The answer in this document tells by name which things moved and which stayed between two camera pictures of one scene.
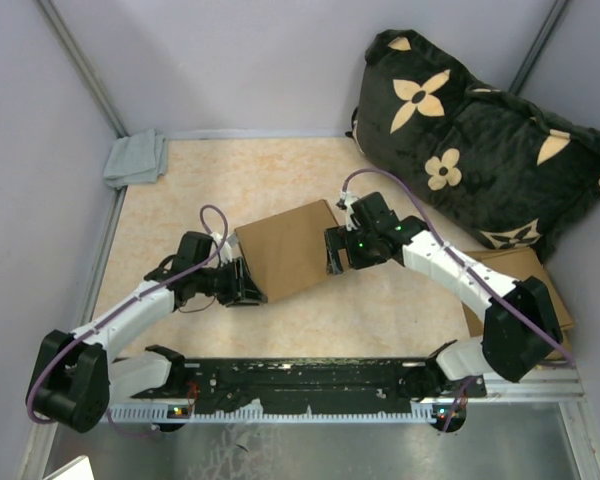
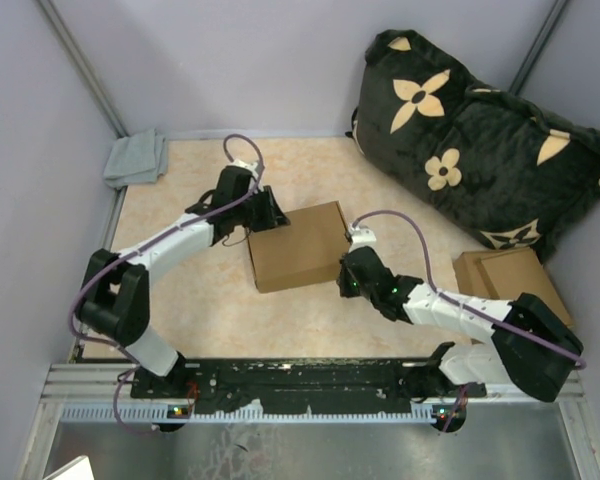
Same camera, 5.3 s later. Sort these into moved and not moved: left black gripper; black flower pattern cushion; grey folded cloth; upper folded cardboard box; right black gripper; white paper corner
Moved: right black gripper; left black gripper
Not moved: black flower pattern cushion; grey folded cloth; upper folded cardboard box; white paper corner
